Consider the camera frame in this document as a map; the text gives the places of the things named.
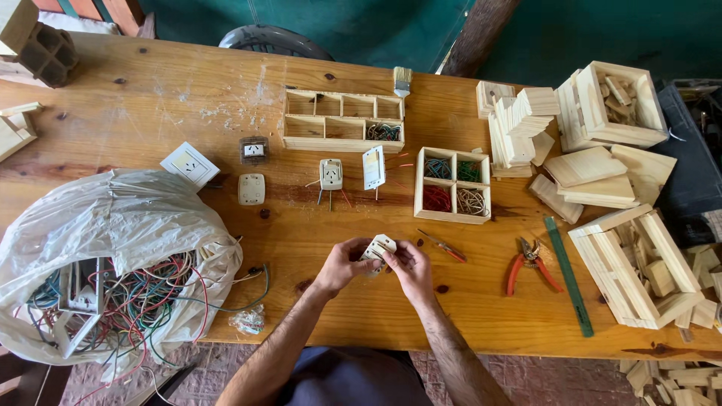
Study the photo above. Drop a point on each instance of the solid wooden crate with offcuts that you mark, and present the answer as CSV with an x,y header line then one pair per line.
x,y
589,107

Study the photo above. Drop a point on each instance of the white rounded cover plate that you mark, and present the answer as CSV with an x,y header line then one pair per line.
x,y
251,189

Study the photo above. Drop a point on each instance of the large translucent plastic bag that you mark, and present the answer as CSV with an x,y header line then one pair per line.
x,y
113,214

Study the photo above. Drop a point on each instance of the dark lattice brick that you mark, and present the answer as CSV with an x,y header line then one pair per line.
x,y
48,53

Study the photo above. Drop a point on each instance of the large wooden board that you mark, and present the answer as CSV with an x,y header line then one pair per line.
x,y
648,169

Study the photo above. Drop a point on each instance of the dark wooden bench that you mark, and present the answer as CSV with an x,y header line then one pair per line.
x,y
28,380

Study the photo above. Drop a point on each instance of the small open wooden box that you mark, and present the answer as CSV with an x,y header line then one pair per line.
x,y
492,96

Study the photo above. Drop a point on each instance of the stack of thin wooden slats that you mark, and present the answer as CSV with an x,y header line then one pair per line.
x,y
519,129

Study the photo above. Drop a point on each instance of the person's dark shorts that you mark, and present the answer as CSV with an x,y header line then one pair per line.
x,y
352,380

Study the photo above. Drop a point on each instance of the heap of wood offcuts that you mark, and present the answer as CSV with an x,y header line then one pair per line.
x,y
705,282

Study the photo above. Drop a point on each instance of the white square socket plate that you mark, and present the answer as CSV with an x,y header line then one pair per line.
x,y
190,164

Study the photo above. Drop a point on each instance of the small flat paintbrush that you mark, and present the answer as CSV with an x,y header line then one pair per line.
x,y
402,79

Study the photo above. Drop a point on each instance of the white electrical socket module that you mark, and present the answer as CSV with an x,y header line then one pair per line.
x,y
381,246

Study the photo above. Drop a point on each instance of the slatted wooden crate with offcuts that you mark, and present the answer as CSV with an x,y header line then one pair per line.
x,y
615,276

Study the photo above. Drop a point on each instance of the pale wooden beam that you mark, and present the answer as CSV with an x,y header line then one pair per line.
x,y
16,25

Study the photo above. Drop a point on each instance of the small clear plastic packet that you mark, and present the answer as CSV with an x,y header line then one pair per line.
x,y
248,320

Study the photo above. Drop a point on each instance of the flat wooden board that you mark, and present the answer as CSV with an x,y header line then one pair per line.
x,y
598,193
584,166

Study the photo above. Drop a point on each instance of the red wooden furniture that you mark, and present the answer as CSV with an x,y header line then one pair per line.
x,y
107,12

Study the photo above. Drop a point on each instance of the pile of wood scraps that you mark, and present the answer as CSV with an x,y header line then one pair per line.
x,y
677,383

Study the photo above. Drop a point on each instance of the dark wooden post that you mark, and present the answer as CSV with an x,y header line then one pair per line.
x,y
479,36

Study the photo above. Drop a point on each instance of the transparent socket module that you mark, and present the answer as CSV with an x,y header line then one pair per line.
x,y
254,150

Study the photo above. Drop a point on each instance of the white plastic socket frame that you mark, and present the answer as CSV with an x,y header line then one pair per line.
x,y
82,293

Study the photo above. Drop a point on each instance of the unfinished wooden box part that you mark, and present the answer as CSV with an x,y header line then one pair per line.
x,y
16,132

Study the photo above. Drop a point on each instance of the square four-compartment wooden box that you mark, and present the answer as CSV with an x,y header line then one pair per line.
x,y
454,183

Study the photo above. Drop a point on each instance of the long wooden compartment organiser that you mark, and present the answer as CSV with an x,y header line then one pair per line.
x,y
342,115

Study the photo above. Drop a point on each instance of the green ruler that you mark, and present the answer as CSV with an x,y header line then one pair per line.
x,y
569,279

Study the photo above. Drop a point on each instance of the person's right hand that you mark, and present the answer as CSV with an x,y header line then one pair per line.
x,y
414,273

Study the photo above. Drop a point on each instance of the black plastic chair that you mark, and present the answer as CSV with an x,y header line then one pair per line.
x,y
271,42

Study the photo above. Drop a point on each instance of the person's left hand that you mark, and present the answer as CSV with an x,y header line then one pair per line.
x,y
338,268

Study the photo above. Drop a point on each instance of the narrow wooden block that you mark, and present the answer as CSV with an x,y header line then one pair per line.
x,y
555,200

